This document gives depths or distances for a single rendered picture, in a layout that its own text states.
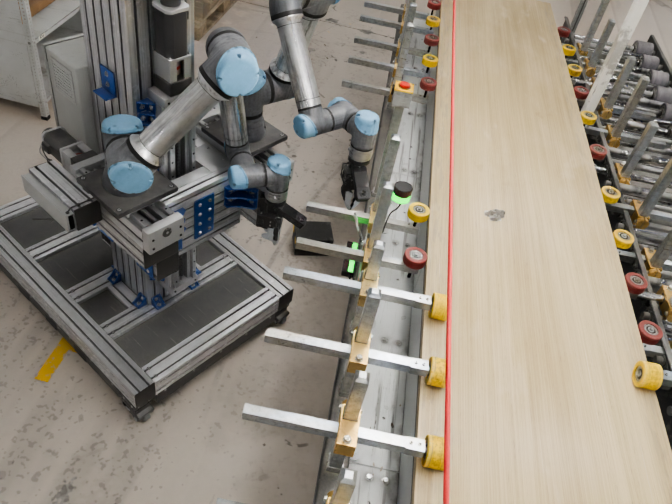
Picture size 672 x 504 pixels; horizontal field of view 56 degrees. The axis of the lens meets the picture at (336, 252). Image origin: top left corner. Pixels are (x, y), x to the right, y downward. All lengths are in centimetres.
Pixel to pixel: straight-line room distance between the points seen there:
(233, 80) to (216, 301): 134
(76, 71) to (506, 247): 159
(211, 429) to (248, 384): 26
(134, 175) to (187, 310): 109
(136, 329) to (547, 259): 165
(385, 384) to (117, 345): 112
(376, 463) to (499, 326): 57
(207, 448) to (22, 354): 91
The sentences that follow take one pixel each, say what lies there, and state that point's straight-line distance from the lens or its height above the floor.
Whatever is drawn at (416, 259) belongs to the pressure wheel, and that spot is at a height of 91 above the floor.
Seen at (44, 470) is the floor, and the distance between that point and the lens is 272.
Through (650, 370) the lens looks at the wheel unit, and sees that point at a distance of 209.
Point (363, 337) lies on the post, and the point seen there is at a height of 99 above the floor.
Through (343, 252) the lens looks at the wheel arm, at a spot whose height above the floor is 86.
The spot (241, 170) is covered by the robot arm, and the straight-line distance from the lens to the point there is 198.
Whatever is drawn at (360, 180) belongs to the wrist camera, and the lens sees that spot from 203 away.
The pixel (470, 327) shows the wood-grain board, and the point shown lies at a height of 90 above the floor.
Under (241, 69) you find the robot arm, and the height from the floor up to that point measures 153.
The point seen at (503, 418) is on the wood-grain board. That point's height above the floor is 90.
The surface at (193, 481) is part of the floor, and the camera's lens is 262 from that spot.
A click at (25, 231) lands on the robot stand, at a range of 324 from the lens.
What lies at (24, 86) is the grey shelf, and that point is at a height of 21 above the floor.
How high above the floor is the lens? 236
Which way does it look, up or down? 43 degrees down
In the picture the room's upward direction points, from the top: 12 degrees clockwise
